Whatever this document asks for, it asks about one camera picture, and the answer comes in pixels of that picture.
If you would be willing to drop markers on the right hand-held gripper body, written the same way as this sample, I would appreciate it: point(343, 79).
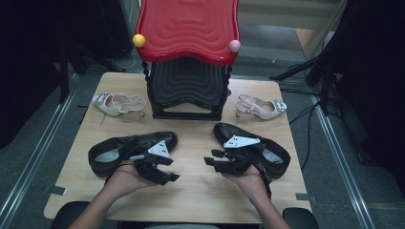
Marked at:
point(240, 142)

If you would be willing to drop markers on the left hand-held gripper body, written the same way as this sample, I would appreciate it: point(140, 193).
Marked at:
point(160, 149)

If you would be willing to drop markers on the black leather shoe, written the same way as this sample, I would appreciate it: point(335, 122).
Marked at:
point(226, 130)
point(168, 138)

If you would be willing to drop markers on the beige high-heel sandal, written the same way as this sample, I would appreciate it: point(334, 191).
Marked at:
point(110, 109)
point(264, 113)

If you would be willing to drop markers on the red and black shoe rack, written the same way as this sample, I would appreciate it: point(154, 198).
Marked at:
point(187, 28)

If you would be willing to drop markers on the person's left hand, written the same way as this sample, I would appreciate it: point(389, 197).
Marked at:
point(127, 183)

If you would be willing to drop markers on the person's right hand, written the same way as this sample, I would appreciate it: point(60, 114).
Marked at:
point(251, 184)

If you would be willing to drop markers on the grey tape strip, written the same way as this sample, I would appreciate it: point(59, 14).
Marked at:
point(302, 197)
point(57, 190)

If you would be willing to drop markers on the black tripod stand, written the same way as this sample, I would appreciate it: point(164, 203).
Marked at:
point(296, 68)

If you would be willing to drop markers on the pink ball knob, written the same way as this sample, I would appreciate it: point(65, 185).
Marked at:
point(235, 45)

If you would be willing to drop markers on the yellow ball knob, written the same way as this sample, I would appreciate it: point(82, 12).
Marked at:
point(139, 40)

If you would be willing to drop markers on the black curtain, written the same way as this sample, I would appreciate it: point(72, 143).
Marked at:
point(25, 63)
point(375, 79)

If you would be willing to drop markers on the metal floor rail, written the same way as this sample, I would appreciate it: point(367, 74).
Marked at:
point(344, 178)
point(38, 149)

